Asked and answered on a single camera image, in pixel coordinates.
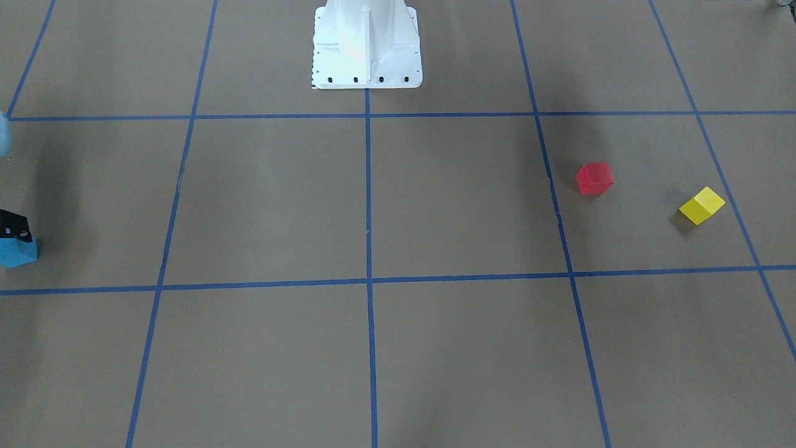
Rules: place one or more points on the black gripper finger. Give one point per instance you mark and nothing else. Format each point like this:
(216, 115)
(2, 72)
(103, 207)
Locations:
(14, 226)

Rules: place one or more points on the blue block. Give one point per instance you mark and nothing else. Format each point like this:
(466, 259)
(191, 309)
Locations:
(16, 253)

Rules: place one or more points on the red block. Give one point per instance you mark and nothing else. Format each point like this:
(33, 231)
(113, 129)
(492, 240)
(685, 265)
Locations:
(595, 178)

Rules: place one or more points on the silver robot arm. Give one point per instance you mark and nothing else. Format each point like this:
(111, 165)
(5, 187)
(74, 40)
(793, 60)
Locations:
(6, 137)

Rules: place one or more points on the yellow block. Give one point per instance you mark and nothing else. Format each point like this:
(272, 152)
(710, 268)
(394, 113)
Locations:
(702, 206)

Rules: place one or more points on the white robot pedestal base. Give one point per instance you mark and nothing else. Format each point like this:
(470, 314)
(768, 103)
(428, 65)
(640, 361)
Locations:
(366, 45)

